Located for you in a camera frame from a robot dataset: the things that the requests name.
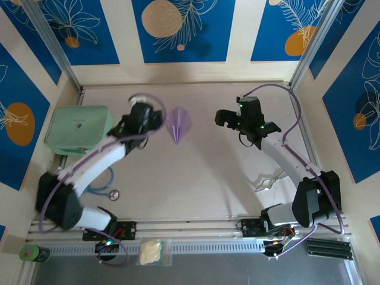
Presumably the lilac paper sheet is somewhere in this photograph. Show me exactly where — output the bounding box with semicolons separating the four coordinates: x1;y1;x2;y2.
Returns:
166;106;194;146

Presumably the mint green zip pouch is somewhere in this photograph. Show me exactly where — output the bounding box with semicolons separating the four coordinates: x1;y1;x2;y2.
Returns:
44;106;115;157

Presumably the blue tube stethoscope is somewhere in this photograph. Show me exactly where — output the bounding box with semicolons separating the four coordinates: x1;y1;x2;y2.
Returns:
85;166;121;201

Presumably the black controller board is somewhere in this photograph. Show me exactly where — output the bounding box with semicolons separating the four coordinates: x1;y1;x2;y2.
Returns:
94;239;121;255
262;239;286;258

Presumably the clear bag with cream contents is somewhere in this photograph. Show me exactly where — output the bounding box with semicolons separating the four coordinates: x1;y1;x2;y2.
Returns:
135;237;173;267

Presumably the black ribbed block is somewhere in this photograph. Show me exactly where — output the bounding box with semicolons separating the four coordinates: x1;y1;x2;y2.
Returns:
305;237;354;261

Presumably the green can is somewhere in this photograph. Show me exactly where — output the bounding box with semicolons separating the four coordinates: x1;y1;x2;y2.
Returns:
19;245;51;264

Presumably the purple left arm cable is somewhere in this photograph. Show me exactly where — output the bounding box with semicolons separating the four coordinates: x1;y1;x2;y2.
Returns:
38;92;166;266

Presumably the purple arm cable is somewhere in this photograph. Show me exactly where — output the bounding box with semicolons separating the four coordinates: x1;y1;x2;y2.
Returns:
243;84;347;258
38;92;166;266

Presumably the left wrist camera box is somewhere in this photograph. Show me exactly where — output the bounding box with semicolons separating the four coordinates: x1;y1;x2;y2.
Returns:
127;95;147;107

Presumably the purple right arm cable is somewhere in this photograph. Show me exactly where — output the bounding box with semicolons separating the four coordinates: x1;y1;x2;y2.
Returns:
243;84;347;258

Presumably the blue floral wall poster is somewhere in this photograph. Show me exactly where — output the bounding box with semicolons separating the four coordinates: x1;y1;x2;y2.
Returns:
0;41;51;191
34;0;121;66
322;20;380;185
251;0;330;62
131;0;236;64
0;0;62;86
308;0;366;80

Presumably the aluminium frame post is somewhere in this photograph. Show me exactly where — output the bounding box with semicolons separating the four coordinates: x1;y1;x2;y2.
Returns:
289;0;348;90
22;0;84;91

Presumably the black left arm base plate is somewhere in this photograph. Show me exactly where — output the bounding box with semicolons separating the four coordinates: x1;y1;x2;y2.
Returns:
79;221;137;241

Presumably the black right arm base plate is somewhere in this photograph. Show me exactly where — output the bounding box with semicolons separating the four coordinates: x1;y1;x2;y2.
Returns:
237;218;295;238

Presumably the aluminium mounting rail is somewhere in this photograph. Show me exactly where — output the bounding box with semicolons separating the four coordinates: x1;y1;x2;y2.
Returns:
25;214;353;242

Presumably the grey slotted cable duct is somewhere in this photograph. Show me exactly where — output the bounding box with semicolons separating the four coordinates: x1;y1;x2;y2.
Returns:
44;239;308;257

